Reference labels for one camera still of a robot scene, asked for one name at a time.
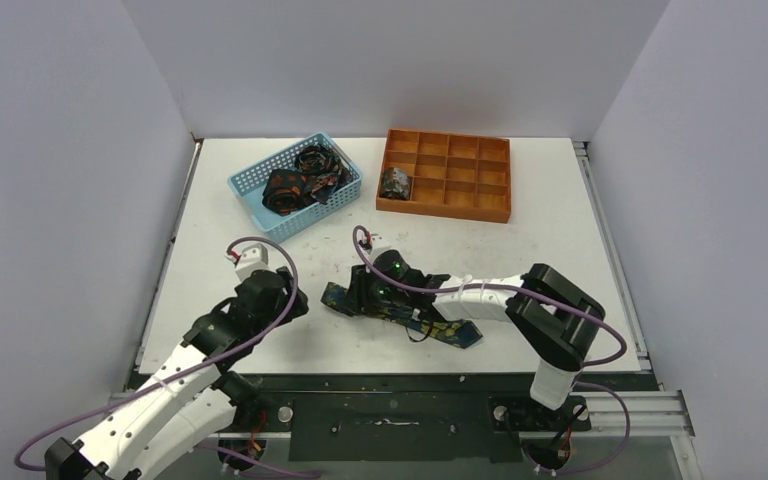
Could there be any blue yellow floral tie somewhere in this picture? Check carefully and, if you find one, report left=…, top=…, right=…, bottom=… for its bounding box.
left=320, top=282, right=483, bottom=349

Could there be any orange wooden compartment tray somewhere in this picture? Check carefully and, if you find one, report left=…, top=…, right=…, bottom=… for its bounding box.
left=375, top=128, right=512, bottom=223

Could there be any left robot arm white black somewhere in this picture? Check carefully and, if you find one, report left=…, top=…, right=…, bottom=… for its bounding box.
left=44, top=267, right=308, bottom=479

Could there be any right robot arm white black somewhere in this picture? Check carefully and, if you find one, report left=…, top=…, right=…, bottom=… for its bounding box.
left=336, top=249, right=605, bottom=429

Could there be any black orange patterned tie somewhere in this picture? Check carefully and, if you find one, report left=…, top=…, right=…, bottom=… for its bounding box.
left=261, top=169, right=317, bottom=216

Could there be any rolled dark patterned tie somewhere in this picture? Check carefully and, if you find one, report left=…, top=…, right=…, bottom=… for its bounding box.
left=379, top=167, right=412, bottom=201

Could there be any blue plastic basket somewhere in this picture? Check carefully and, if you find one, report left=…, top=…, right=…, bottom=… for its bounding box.
left=227, top=132, right=362, bottom=243

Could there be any dark patterned tie in basket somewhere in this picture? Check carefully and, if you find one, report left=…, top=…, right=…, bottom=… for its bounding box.
left=294, top=144, right=351, bottom=204

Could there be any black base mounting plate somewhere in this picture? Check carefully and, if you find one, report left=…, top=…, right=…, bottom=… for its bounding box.
left=209, top=373, right=596, bottom=463

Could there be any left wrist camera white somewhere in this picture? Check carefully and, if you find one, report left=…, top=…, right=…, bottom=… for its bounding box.
left=230, top=243, right=269, bottom=283

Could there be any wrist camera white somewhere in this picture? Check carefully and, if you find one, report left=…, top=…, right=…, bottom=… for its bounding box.
left=361, top=233, right=393, bottom=262
left=230, top=243, right=269, bottom=283

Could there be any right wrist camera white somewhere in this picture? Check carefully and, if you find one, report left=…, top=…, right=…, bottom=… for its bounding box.
left=361, top=233, right=393, bottom=262

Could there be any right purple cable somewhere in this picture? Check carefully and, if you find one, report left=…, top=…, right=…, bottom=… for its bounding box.
left=352, top=225, right=632, bottom=475

